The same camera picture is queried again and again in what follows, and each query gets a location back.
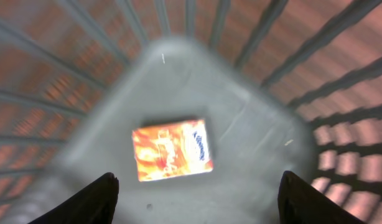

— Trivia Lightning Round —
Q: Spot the grey plastic mesh basket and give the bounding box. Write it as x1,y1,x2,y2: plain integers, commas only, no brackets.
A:
0,1,382,223

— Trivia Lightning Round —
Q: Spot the orange packet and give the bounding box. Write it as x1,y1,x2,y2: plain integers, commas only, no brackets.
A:
132,119,213,182

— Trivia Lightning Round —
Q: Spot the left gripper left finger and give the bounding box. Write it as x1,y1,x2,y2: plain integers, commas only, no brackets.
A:
29,172,119,224

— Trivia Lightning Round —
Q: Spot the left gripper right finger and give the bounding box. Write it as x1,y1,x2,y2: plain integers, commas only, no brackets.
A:
277,170,363,224

